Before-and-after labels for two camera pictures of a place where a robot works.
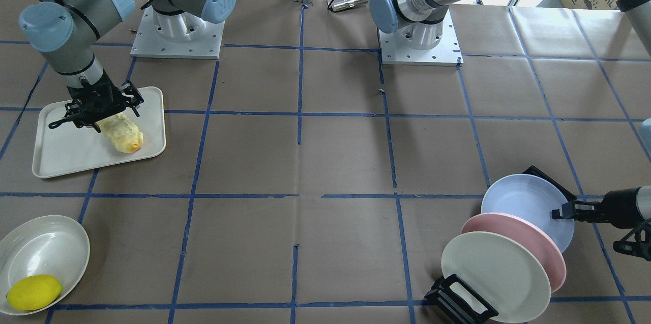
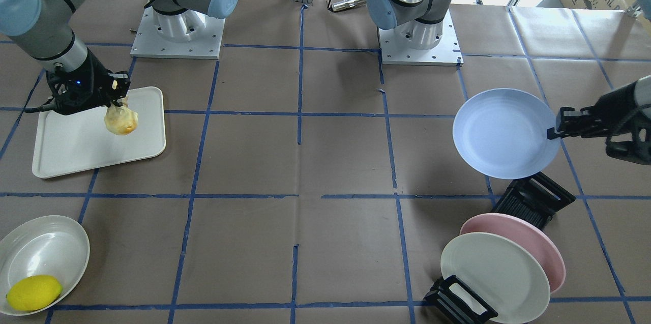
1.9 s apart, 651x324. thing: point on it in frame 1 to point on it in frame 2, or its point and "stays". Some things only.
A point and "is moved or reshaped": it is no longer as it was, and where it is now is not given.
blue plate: (533, 197) to (502, 133)
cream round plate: (50, 245) stays
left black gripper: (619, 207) to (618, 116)
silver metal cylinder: (361, 0) stays
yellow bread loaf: (123, 134) is moved or reshaped
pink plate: (529, 236) stays
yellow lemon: (34, 292) stays
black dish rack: (460, 301) stays
